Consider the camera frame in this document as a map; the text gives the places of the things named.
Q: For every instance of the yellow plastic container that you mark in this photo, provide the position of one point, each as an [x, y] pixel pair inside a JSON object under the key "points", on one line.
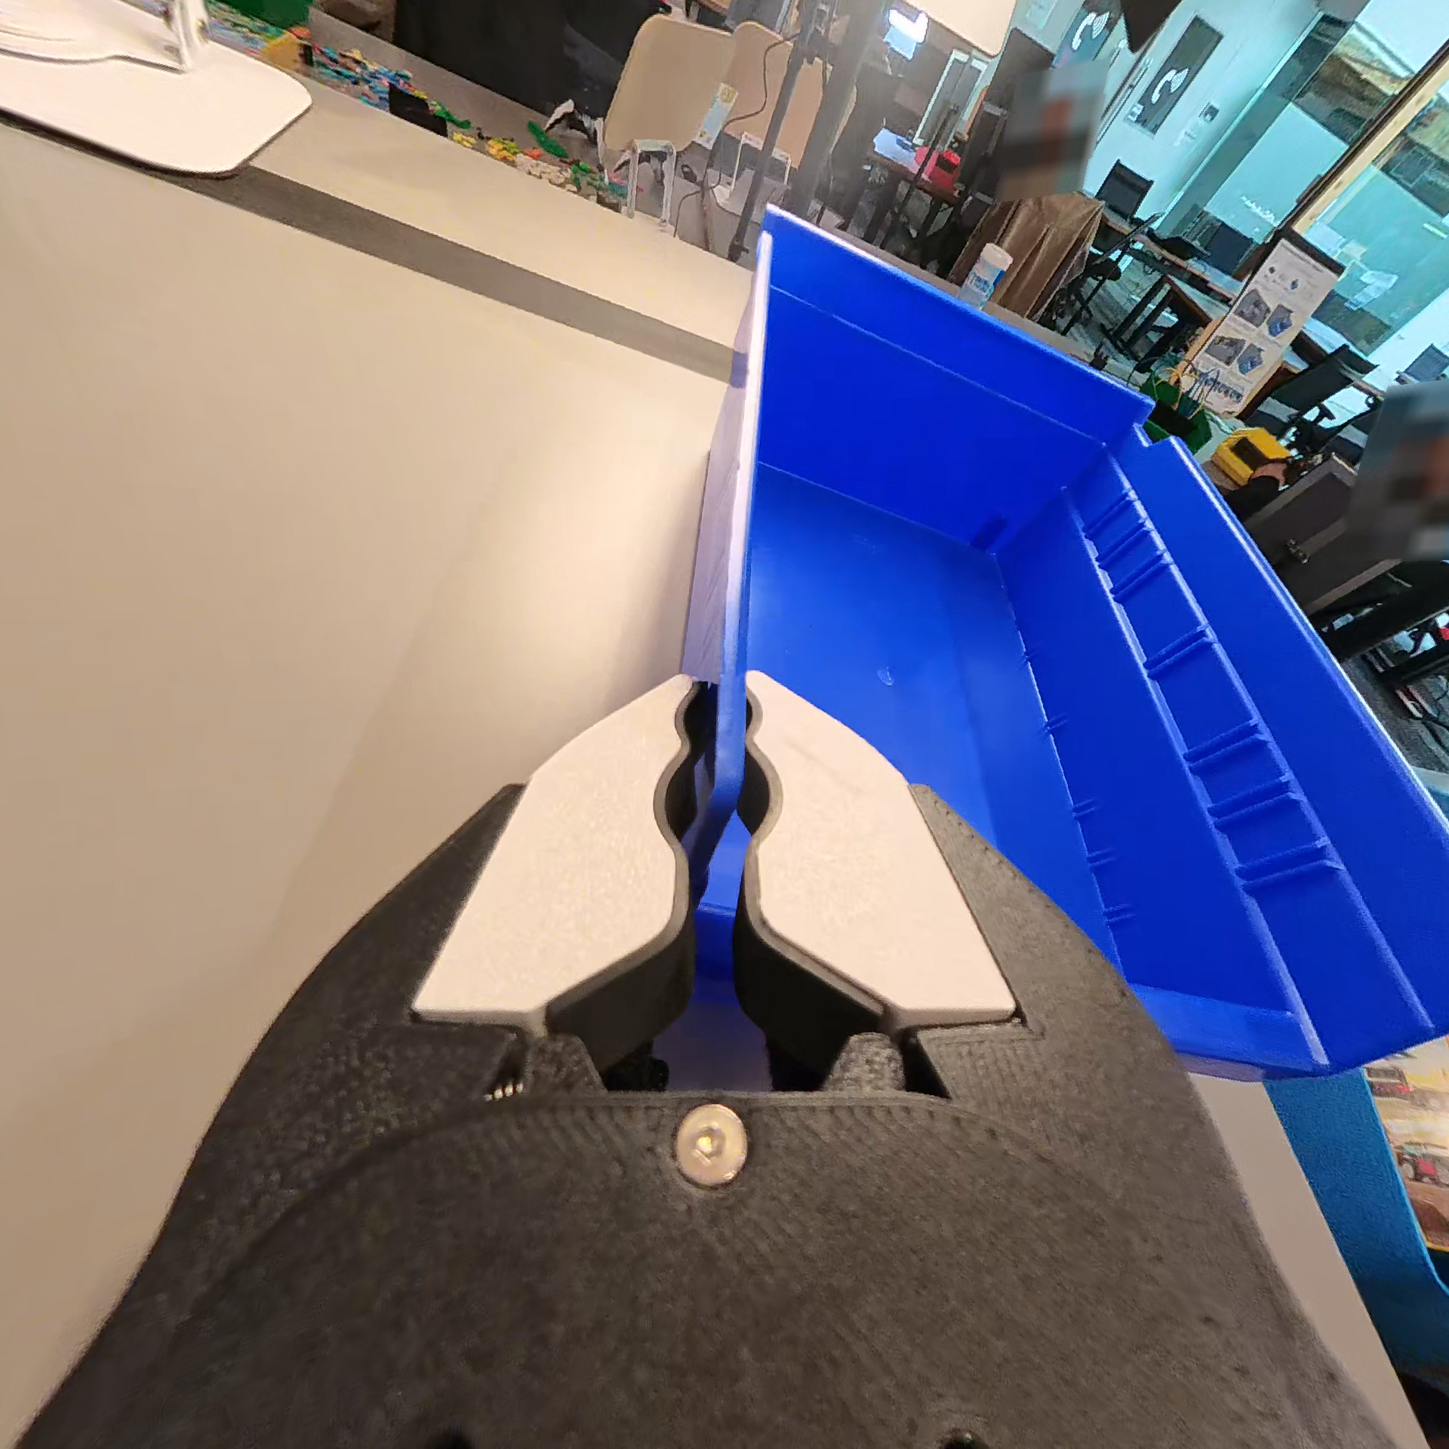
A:
{"points": [[1247, 452]]}

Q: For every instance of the pile of toy bricks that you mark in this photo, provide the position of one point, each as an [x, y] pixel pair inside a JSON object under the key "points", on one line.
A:
{"points": [[363, 75]]}

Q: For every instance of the brown jacket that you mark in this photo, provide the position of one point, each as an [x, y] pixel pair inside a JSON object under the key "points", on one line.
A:
{"points": [[1035, 249]]}

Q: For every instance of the black office chair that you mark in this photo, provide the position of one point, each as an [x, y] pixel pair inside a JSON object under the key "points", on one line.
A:
{"points": [[1318, 390]]}

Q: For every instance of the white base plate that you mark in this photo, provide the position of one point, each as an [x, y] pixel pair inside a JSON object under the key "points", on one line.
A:
{"points": [[147, 113]]}

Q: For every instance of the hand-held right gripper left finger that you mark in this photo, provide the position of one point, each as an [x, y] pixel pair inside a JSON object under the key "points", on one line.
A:
{"points": [[566, 884]]}

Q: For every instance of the dark wall poster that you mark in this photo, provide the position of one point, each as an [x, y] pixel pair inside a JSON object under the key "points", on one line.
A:
{"points": [[1180, 75]]}

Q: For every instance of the printed roll-up banner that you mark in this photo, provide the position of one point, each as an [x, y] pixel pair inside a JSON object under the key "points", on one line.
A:
{"points": [[1268, 323]]}

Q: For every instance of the beige chair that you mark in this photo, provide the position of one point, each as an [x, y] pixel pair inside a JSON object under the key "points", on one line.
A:
{"points": [[668, 80], [764, 80]]}

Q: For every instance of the white wipes canister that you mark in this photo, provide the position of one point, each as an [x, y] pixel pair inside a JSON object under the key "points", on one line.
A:
{"points": [[985, 275]]}

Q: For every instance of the green plastic bin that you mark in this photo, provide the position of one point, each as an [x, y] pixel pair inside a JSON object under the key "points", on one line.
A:
{"points": [[1177, 413]]}

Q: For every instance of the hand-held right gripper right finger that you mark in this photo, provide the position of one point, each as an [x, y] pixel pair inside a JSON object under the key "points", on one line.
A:
{"points": [[871, 894]]}

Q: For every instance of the blue plastic bin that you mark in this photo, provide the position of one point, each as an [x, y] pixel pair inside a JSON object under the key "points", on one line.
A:
{"points": [[906, 509]]}

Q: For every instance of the black light stand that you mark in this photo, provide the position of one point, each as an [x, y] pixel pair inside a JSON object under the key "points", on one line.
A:
{"points": [[792, 102]]}

